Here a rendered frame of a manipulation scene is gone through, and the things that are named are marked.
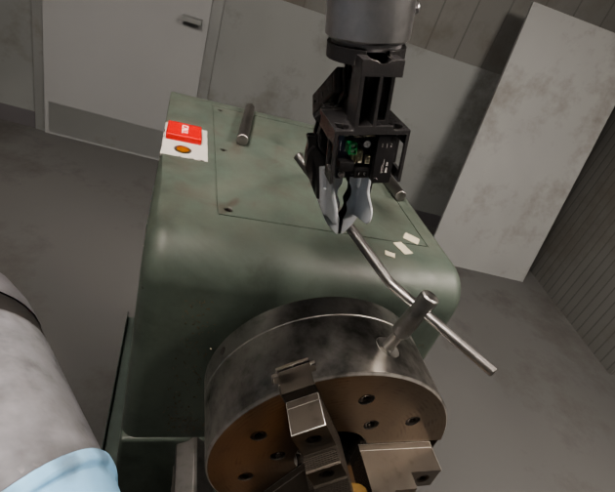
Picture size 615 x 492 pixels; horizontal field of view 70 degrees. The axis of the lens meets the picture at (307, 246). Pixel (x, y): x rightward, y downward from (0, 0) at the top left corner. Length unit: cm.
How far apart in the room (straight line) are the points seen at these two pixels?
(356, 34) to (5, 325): 31
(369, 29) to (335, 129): 8
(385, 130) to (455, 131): 327
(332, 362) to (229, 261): 19
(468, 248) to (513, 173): 63
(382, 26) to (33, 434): 35
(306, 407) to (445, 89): 319
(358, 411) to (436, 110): 315
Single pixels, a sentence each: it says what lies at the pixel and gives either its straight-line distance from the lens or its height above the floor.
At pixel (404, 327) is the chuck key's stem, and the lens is 52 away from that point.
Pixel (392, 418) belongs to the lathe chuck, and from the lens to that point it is 59.
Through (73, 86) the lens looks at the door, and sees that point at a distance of 359.
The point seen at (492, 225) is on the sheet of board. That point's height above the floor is 37.
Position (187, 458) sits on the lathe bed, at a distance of 83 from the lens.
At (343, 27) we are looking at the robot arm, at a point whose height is 154.
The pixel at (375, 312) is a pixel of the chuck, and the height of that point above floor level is 123.
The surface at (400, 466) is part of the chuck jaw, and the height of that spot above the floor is 110.
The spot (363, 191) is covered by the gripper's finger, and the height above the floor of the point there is 139.
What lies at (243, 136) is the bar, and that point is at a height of 127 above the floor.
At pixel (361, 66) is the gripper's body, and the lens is 39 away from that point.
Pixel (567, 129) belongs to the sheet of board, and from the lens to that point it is 364.
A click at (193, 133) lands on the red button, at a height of 127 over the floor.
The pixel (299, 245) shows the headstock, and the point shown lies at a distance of 61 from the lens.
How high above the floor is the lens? 158
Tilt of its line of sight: 32 degrees down
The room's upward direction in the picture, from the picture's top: 20 degrees clockwise
